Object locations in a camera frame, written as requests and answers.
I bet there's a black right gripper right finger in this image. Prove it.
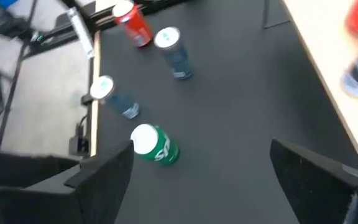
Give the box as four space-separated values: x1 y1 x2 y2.
270 139 358 224

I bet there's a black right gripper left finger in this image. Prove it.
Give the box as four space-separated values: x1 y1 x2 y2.
0 139 135 224

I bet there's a green Sprite can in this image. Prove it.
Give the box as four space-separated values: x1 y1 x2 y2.
130 123 180 166

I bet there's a blue silver Red Bull can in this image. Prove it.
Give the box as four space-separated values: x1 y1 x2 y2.
89 75 141 120
154 26 194 81

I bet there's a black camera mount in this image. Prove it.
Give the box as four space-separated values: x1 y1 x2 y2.
68 114 90 156

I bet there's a black aluminium table frame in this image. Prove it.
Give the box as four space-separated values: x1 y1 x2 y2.
0 0 195 156

